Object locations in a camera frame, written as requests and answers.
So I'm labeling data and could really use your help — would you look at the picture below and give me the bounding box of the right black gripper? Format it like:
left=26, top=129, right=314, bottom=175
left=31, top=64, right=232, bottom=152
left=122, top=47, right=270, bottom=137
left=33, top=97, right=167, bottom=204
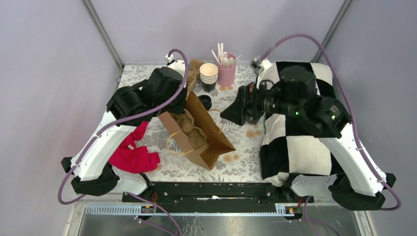
left=219, top=75, right=301, bottom=125

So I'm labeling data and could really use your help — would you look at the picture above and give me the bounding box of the stack of black lids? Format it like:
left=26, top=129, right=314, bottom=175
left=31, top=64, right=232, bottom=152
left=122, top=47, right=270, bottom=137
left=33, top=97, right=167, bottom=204
left=198, top=95, right=212, bottom=111

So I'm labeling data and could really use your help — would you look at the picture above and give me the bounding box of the brown paper bag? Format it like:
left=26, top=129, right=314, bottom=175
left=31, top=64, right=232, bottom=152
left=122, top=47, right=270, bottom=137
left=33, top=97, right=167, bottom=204
left=158, top=92, right=236, bottom=170

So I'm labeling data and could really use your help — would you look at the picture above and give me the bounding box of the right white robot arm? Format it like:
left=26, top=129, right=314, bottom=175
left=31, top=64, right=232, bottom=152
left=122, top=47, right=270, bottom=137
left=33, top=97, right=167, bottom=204
left=220, top=61, right=396, bottom=211

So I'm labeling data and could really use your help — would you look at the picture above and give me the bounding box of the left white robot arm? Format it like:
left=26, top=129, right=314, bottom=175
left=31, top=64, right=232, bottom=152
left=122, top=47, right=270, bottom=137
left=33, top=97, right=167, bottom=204
left=61, top=63, right=187, bottom=202

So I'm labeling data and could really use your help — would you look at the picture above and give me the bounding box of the pink straw holder cup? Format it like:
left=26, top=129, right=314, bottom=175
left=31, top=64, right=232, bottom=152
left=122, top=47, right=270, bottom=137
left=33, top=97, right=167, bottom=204
left=216, top=62, right=236, bottom=87

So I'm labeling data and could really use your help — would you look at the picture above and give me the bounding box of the stack of paper cups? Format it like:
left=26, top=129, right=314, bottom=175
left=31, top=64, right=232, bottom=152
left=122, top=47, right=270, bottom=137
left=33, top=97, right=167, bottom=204
left=199, top=63, right=218, bottom=92

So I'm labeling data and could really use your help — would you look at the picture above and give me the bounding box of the wrapped paper straws bundle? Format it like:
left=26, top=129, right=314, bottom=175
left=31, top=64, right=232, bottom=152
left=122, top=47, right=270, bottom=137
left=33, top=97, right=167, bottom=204
left=211, top=43, right=241, bottom=67

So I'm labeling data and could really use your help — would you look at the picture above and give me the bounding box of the black white checkered pillow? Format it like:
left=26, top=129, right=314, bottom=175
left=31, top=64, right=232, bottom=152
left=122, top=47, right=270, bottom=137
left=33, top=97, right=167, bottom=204
left=259, top=61, right=341, bottom=186

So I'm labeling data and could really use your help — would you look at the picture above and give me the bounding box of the brown cardboard cup carrier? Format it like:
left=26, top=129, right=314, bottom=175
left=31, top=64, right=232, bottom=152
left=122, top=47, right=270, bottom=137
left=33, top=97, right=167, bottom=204
left=187, top=59, right=204, bottom=96

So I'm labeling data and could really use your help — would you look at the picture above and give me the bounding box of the floral table mat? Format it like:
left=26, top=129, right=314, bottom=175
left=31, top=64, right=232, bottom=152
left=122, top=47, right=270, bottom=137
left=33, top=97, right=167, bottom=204
left=128, top=65, right=264, bottom=182

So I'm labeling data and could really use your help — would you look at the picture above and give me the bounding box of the red cloth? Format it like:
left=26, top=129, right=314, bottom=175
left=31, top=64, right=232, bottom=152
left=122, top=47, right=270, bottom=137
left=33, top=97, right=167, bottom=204
left=109, top=121, right=160, bottom=174

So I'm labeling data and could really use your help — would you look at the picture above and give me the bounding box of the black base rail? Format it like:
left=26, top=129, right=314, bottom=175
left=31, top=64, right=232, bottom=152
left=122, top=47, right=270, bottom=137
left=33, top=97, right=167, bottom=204
left=139, top=182, right=314, bottom=213

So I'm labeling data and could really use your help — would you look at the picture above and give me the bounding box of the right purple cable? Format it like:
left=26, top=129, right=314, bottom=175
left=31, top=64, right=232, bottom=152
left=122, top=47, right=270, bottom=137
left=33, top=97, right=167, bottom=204
left=250, top=33, right=402, bottom=236

